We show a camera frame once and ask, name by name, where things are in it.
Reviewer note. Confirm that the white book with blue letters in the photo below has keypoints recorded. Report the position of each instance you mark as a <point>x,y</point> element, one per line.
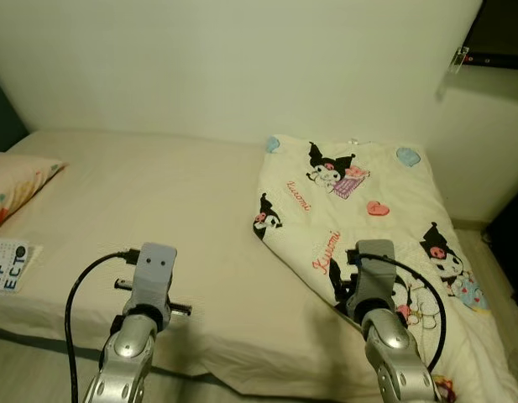
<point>11,264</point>

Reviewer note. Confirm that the pink pillow with coloured dots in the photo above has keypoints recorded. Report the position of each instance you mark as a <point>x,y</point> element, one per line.
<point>19,185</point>

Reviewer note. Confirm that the cream cartoon print blanket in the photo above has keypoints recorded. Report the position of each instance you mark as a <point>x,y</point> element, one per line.
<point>384,235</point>

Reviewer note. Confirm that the beige sheeted bed mattress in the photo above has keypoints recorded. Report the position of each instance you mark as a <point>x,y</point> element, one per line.
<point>158,193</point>

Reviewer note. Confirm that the dark teal padded headboard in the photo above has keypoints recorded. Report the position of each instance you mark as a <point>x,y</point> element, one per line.
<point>2,122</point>

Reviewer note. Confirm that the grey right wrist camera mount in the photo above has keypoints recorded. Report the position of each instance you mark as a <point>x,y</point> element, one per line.
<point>376,273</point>

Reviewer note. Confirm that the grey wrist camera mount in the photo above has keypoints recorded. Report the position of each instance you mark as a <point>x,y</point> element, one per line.
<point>376,273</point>
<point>154,273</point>

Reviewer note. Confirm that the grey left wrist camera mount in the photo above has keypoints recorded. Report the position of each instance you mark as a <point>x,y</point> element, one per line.
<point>154,273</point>

